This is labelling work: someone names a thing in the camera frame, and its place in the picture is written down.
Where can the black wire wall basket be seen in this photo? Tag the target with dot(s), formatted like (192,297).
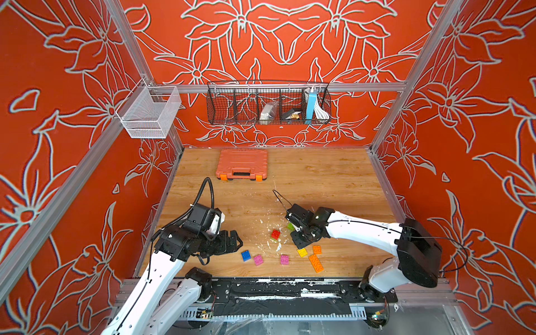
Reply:
(241,102)

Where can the clear plastic bag in basket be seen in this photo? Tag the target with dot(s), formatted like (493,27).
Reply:
(269,113)

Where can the blue lego brick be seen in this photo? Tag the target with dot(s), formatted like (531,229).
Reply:
(245,255)

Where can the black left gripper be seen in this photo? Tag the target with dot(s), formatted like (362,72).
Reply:
(225,247)

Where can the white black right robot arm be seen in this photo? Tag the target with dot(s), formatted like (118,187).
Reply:
(415,254)

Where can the pink lego brick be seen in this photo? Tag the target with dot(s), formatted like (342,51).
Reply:
(284,259)
(258,260)

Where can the yellow lego brick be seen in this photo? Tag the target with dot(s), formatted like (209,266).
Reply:
(302,252)

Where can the black small item in basket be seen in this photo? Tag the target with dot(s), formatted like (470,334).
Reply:
(292,114)

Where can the long orange lego brick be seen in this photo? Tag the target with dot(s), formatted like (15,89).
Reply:
(316,263)

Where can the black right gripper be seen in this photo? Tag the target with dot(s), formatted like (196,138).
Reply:
(299,245)

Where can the pink lego brick left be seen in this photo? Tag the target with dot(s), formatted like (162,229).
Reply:
(258,260)

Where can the red lego brick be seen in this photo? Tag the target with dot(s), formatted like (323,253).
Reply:
(275,235)

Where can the orange plastic tool case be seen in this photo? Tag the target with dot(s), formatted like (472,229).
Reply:
(242,164)

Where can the white wire wall basket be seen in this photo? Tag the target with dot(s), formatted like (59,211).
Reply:
(146,114)

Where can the small orange lego brick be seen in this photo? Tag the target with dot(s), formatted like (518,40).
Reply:
(317,249)

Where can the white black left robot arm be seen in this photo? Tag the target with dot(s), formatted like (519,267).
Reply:
(197,233)

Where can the pink lego brick right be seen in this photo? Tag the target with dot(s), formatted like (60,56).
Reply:
(284,259)

